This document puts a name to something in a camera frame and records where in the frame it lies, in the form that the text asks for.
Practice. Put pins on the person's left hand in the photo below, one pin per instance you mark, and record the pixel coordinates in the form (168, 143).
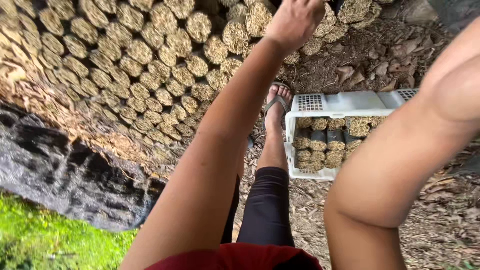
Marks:
(294, 22)

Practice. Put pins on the grey flip-flop sandal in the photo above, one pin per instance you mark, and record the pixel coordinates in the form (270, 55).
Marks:
(276, 101)

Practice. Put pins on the white plastic crate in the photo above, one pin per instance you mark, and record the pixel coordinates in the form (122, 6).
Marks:
(337, 102)

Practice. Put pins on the person's bare lower leg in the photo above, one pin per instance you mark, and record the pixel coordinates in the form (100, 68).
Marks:
(273, 138)

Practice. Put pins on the batch of black husk-filled bags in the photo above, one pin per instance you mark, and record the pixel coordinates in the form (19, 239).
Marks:
(322, 146)

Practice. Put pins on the grey tarpaulin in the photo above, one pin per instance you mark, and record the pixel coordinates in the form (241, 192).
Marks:
(455, 13)

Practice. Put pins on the stack of husk-filled grow bags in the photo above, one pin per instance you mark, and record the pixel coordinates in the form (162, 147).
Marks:
(123, 67)

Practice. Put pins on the black leggings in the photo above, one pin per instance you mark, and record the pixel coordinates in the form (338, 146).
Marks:
(267, 210)

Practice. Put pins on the red shirt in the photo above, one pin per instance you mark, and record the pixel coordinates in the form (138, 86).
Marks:
(240, 258)

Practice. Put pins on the black plastic sheet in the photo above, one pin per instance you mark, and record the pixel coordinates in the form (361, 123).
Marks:
(56, 168)

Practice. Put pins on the green grass patch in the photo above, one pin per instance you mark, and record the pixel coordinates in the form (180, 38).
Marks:
(48, 240)

